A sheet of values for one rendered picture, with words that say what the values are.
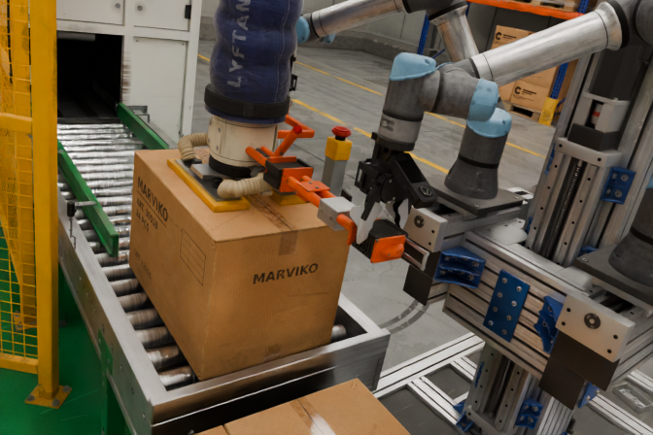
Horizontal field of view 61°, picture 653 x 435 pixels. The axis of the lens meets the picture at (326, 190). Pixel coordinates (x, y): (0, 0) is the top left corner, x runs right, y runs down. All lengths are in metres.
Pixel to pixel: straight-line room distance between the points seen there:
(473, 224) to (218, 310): 0.74
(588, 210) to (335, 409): 0.81
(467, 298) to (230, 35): 0.95
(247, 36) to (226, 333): 0.73
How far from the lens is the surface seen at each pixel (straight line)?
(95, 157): 2.93
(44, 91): 1.76
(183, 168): 1.61
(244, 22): 1.40
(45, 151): 1.81
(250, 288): 1.39
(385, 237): 1.06
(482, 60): 1.15
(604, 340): 1.32
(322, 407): 1.49
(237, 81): 1.41
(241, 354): 1.51
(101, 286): 1.76
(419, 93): 1.00
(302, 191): 1.25
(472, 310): 1.65
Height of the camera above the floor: 1.54
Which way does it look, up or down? 21 degrees down
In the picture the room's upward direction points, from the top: 10 degrees clockwise
